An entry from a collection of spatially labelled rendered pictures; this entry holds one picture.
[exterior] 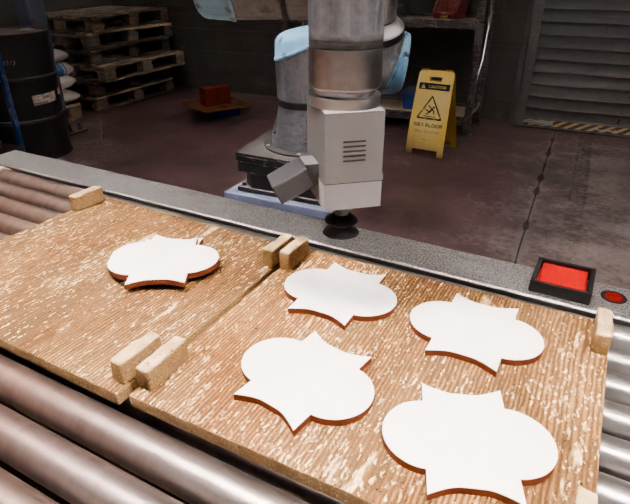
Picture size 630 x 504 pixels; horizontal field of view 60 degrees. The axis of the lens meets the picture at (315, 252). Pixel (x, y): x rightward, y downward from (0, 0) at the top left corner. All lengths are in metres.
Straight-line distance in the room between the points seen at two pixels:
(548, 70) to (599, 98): 0.48
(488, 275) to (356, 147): 0.33
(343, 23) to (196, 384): 0.37
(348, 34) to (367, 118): 0.08
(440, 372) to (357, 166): 0.23
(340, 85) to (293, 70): 0.56
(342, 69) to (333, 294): 0.27
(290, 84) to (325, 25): 0.58
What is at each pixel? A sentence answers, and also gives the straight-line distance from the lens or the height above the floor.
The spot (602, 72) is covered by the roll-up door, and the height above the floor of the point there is 0.50.
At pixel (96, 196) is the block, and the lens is 1.02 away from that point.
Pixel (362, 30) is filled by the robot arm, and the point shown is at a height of 1.25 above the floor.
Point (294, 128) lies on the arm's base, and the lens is 1.13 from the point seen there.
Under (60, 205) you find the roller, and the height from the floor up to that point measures 0.91.
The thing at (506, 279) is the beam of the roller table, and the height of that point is 0.92.
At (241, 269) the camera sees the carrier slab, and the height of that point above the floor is 0.94.
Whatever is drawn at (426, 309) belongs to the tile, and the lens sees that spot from 0.66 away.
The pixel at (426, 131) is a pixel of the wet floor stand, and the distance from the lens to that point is 4.25.
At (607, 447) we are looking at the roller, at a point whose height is 0.92.
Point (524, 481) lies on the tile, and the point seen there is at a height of 0.94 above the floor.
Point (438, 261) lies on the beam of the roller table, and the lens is 0.82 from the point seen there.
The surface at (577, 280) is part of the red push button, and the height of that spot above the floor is 0.93.
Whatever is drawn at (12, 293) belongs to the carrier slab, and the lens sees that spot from 0.79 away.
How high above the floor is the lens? 1.31
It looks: 28 degrees down
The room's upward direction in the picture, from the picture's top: straight up
